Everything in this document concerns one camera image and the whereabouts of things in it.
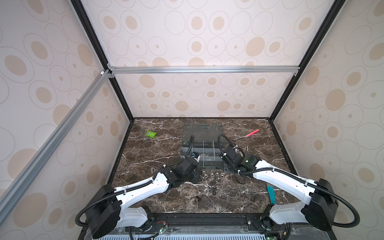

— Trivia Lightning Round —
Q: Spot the clear plastic organizer box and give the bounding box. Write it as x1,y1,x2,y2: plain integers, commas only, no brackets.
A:
181,123,227,172

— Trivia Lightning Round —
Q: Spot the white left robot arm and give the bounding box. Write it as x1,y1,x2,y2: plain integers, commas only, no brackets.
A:
76,153,202,239

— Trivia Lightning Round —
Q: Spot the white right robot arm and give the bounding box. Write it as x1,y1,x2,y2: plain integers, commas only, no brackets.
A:
221,146,338,232

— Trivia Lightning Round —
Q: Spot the green snack packet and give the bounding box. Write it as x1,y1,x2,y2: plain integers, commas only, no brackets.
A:
146,131,157,138

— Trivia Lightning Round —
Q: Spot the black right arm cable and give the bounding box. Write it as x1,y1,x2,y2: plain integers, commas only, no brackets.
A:
217,133,361,229

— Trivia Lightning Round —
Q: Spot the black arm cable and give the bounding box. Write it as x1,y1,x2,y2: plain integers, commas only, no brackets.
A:
217,133,361,229
74,134,196,228

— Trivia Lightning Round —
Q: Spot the teal tool handle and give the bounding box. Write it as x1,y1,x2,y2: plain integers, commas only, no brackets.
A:
267,185,277,205

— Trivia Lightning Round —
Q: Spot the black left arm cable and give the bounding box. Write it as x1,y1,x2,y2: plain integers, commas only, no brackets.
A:
74,134,196,228

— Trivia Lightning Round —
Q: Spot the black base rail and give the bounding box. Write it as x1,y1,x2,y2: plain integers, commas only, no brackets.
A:
80,212,337,240

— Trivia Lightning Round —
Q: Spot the silver aluminium frame bar back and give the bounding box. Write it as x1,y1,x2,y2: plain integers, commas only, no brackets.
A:
111,66,300,74

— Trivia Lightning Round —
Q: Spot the silver aluminium frame bar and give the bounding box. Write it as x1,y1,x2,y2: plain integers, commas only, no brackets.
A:
1,69,112,224
111,66,300,74

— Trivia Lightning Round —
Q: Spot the silver aluminium frame bar left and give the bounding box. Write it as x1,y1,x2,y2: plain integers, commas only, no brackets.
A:
1,69,112,224

